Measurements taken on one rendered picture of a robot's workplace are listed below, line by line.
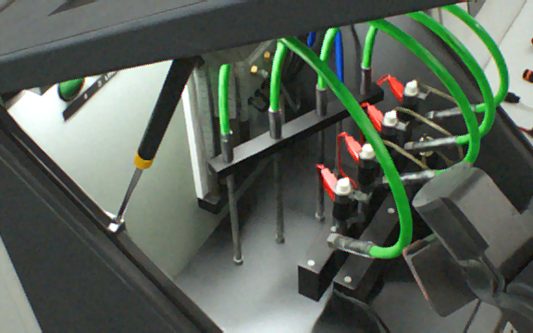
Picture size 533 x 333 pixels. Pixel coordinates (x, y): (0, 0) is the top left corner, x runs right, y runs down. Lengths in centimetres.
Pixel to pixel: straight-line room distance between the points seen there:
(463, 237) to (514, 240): 4
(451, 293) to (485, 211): 15
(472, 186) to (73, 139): 59
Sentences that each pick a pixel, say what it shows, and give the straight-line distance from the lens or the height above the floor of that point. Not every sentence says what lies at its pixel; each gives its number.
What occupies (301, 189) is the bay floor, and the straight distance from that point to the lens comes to 161.
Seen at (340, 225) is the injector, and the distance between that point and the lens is 124.
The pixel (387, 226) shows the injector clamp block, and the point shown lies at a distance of 136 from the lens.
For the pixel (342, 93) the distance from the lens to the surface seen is 92.
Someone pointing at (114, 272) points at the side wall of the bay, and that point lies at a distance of 96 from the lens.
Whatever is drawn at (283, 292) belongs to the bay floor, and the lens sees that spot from 146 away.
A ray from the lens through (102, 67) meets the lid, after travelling 66.
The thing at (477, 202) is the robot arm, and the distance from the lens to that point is 64.
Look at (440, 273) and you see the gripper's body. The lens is 77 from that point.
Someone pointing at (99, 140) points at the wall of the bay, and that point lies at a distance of 113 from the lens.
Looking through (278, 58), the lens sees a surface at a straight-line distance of 120.
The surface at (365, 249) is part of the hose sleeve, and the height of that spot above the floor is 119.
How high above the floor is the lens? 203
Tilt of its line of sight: 47 degrees down
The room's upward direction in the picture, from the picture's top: 3 degrees counter-clockwise
